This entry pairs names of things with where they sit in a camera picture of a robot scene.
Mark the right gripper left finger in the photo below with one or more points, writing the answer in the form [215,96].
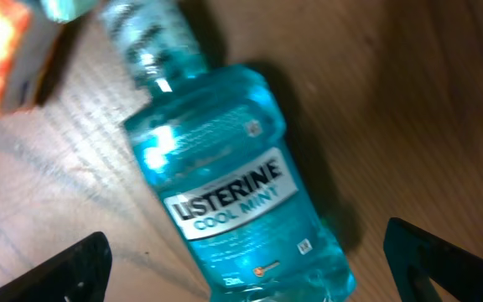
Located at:
[80,273]

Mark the teal Listerine mouthwash bottle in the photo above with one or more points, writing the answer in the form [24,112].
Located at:
[211,145]

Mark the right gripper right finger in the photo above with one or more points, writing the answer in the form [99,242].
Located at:
[418,259]

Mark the small orange packet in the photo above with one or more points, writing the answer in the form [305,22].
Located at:
[27,44]

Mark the mint green wipes pack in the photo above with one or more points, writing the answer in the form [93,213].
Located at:
[65,11]

